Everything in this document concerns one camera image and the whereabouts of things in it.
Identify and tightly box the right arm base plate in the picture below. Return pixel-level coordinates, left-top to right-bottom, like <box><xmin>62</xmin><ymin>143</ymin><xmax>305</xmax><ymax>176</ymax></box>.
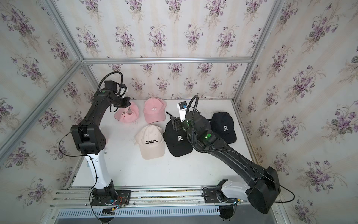
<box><xmin>201</xmin><ymin>187</ymin><xmax>238</xmax><ymax>204</ymax></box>

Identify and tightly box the beige baseball cap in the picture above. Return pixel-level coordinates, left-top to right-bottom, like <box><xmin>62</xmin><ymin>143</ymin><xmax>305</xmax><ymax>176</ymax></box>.
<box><xmin>135</xmin><ymin>125</ymin><xmax>166</xmax><ymax>160</ymax></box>

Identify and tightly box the aluminium mounting rail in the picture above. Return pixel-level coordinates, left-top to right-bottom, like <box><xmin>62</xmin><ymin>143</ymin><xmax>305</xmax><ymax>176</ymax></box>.
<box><xmin>49</xmin><ymin>186</ymin><xmax>250</xmax><ymax>209</ymax></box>

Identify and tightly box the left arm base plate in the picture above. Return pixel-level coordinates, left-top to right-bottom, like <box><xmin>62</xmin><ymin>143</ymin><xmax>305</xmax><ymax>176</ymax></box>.
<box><xmin>90</xmin><ymin>190</ymin><xmax>132</xmax><ymax>207</ymax></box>

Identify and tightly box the black cap white letter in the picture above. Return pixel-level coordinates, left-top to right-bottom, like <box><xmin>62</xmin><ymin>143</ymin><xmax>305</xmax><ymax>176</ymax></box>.
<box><xmin>210</xmin><ymin>112</ymin><xmax>237</xmax><ymax>144</ymax></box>

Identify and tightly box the pink cap back wall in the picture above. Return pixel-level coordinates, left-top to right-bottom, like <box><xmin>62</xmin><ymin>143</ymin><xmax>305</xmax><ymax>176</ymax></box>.
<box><xmin>143</xmin><ymin>98</ymin><xmax>167</xmax><ymax>124</ymax></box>

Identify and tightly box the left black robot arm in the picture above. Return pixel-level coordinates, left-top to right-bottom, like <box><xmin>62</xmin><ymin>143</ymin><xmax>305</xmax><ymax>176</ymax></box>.
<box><xmin>69</xmin><ymin>71</ymin><xmax>131</xmax><ymax>203</ymax></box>

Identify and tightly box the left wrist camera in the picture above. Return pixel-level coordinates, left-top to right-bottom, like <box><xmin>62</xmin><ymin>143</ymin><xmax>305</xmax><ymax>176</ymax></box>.
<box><xmin>117</xmin><ymin>84</ymin><xmax>127</xmax><ymax>98</ymax></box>

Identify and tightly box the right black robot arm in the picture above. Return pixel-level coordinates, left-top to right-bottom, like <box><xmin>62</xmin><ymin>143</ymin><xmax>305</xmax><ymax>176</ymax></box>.
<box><xmin>170</xmin><ymin>95</ymin><xmax>284</xmax><ymax>214</ymax></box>

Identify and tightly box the pink cap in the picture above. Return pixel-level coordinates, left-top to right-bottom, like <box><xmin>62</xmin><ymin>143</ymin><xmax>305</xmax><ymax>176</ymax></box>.
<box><xmin>114</xmin><ymin>102</ymin><xmax>139</xmax><ymax>124</ymax></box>

